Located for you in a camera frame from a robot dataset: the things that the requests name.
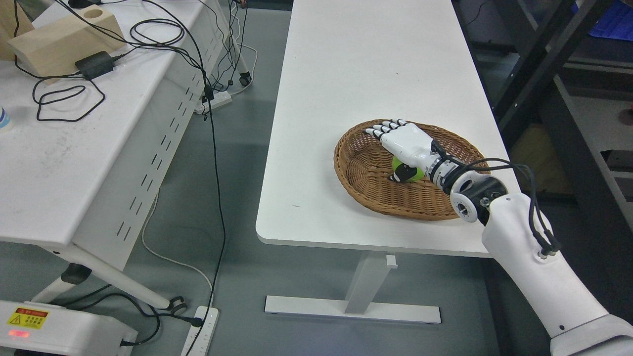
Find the white paper cup left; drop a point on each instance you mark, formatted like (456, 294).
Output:
(6, 123)

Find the white box device warning label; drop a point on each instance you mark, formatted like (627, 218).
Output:
(53, 330)

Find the black metal shelf rack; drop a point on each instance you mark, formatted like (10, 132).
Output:
(562, 109)

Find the white folding table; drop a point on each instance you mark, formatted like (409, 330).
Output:
(78, 176)

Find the white standing desk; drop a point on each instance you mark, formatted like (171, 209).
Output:
(352, 64)

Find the white power strip far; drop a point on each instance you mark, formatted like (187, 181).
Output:
(220, 98)

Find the white power strip floor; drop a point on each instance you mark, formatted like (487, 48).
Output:
(199, 339)

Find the green apple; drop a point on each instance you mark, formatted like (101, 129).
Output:
(418, 173)

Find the wooden block holder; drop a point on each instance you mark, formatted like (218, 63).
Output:
(53, 49)

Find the black power adapter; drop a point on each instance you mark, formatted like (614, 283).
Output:
(95, 65)

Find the brown wicker basket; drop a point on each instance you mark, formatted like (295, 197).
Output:
(363, 166)

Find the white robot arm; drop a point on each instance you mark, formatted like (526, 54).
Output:
(519, 238)

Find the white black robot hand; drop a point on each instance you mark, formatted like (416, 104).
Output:
(409, 144)

